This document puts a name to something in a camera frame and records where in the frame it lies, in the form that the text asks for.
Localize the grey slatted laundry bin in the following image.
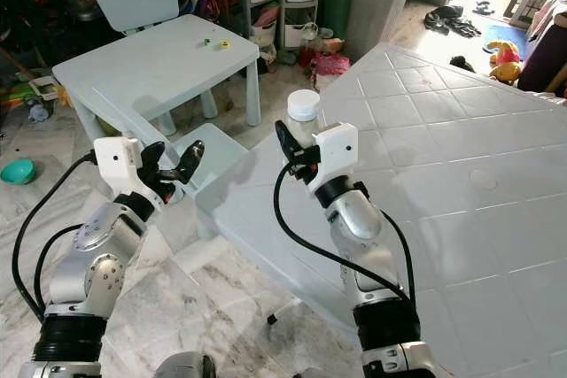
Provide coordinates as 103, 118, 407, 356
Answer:
344, 0, 420, 62

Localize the short black right arm cable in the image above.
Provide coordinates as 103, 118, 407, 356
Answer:
379, 208, 417, 301

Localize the yellow plush toy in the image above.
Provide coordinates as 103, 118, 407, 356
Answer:
489, 40, 525, 85

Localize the blue floor mat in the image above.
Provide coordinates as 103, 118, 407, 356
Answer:
482, 22, 531, 53

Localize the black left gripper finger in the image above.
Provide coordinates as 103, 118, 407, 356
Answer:
140, 140, 167, 181
175, 140, 204, 187

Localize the white framed toy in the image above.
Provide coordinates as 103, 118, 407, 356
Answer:
25, 75, 56, 101

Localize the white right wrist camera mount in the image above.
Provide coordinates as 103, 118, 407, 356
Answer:
310, 121, 360, 186

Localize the teal bowl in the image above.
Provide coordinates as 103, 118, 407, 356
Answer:
0, 158, 36, 186

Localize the black footwear heap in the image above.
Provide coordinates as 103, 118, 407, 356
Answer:
423, 4, 483, 39

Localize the metal shelf rack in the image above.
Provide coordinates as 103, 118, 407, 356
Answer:
239, 0, 324, 51

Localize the short black arm cable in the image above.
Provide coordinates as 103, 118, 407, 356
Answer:
379, 208, 417, 301
33, 220, 88, 312

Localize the light blue child chair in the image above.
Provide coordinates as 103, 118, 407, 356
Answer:
95, 0, 181, 35

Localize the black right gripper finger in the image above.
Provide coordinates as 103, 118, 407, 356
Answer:
275, 120, 307, 172

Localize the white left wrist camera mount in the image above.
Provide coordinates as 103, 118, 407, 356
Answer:
93, 136, 145, 204

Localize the grey robot leg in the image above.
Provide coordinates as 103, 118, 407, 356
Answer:
152, 351, 215, 378

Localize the grey round toy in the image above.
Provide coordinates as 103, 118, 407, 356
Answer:
27, 101, 52, 124

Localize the small light blue table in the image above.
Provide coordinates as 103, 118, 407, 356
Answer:
50, 15, 262, 153

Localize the pink bag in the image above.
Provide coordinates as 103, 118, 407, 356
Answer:
310, 50, 352, 80

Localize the purple cloth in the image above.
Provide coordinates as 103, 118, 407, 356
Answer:
518, 8, 567, 96

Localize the light blue stool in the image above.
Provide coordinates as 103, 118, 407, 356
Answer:
168, 123, 251, 239

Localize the short black left arm cable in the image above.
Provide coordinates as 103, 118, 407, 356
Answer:
33, 220, 88, 312

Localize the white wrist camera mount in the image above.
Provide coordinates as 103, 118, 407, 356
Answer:
93, 136, 145, 204
310, 121, 360, 186

